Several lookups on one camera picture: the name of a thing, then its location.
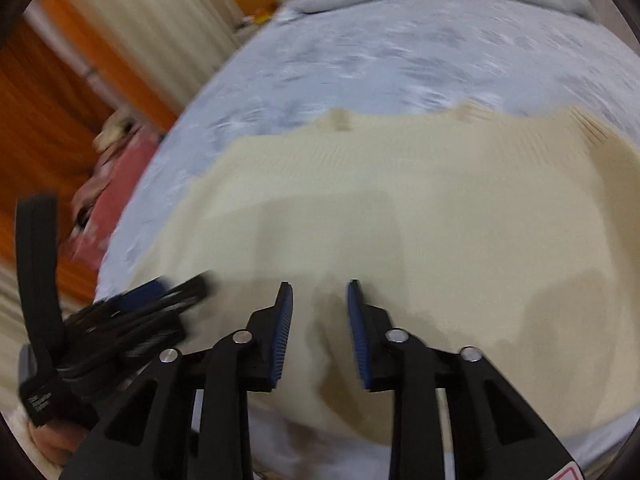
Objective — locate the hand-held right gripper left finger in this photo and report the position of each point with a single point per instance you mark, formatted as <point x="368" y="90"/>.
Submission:
<point x="283" y="332"/>

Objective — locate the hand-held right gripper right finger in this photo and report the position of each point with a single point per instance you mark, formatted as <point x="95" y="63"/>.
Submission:
<point x="356" y="337"/>

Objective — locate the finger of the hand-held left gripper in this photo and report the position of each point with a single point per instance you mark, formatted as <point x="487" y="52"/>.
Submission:
<point x="165" y="292"/>
<point x="135" y="337"/>

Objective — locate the cream knit sweater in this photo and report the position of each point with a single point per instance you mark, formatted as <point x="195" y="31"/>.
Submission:
<point x="410" y="210"/>

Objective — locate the person's left hand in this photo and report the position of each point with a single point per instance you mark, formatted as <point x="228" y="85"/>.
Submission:
<point x="55" y="442"/>

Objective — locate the red cloth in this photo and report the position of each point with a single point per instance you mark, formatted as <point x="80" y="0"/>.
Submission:
<point x="117" y="190"/>

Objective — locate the white crumpled cloth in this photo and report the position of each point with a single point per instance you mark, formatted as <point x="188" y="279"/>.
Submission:
<point x="114" y="127"/>

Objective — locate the white curtain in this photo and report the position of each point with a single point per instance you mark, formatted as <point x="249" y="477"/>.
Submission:
<point x="150" y="15"/>

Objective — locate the bed with blue-grey sheet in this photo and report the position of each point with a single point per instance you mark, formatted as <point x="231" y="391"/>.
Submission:
<point x="380" y="60"/>

